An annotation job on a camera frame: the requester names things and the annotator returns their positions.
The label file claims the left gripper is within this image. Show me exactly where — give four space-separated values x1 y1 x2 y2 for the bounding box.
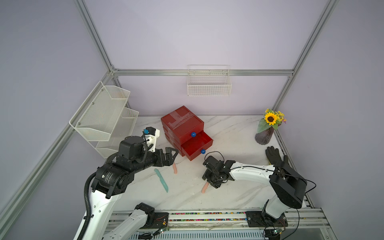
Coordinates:
132 147 178 175

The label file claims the red drawer cabinet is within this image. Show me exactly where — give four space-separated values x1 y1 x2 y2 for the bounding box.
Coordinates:
161 106 205 157

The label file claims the red drawer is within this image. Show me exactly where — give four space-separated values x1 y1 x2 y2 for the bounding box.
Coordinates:
181 131 214 161

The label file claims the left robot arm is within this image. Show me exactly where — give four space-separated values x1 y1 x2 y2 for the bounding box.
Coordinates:
74 136 179 240

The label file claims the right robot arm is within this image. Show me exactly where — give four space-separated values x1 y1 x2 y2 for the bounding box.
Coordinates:
203 156 308 227

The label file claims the teal fruit knife lower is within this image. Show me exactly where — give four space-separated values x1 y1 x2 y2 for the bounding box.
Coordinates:
154 169 169 193

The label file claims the black glove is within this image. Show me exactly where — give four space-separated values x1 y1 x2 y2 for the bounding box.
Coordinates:
265 146 289 168

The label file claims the white mesh two-tier shelf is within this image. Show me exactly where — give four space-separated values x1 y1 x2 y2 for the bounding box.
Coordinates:
69 82 139 159

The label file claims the sunflower bouquet in vase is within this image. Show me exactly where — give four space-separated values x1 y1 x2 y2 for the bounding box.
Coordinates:
255 109 287 145

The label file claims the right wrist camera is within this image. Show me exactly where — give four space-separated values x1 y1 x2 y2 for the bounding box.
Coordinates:
203 156 224 172

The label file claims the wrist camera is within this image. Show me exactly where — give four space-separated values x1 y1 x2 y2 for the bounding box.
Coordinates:
203 156 224 172
143 127 160 153

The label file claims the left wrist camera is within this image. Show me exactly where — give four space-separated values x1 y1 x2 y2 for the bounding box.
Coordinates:
143 127 160 153

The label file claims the white wire wall basket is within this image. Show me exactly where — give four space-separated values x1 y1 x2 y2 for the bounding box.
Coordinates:
187 65 232 97

